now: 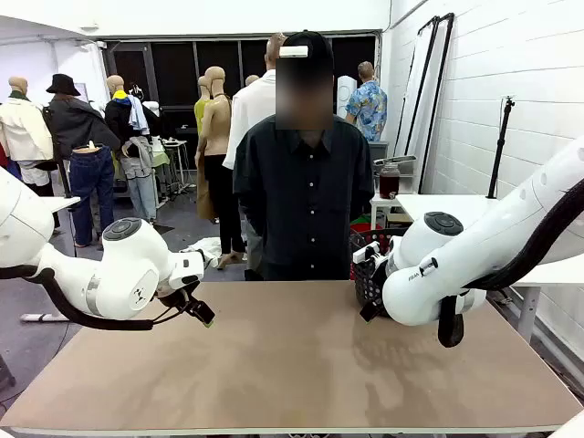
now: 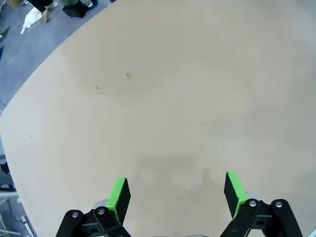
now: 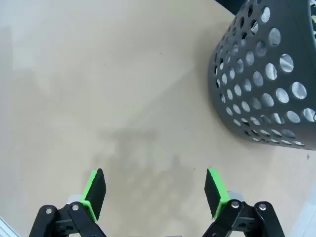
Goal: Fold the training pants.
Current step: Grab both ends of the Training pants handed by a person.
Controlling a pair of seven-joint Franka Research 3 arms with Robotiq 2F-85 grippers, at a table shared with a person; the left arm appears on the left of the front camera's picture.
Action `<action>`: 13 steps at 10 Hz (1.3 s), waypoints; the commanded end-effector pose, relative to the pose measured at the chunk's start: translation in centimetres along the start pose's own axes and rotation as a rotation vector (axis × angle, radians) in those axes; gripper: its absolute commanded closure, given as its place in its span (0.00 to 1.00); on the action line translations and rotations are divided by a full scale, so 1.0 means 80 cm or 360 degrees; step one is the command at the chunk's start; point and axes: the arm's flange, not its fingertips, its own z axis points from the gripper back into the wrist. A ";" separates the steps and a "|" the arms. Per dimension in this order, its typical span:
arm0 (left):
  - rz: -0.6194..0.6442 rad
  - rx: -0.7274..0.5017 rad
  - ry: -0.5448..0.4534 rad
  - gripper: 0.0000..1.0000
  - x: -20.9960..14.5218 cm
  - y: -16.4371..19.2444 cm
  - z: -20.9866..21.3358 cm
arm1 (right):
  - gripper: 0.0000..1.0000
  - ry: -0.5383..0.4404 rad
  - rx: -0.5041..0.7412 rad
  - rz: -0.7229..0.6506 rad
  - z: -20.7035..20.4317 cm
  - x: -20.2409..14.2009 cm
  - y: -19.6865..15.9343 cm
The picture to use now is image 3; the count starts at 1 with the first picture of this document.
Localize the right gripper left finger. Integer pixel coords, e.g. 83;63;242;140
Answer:
28;168;107;237

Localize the dark perforated plastic basket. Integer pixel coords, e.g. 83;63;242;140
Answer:
207;0;316;152

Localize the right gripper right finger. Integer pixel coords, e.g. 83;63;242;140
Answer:
202;167;286;237

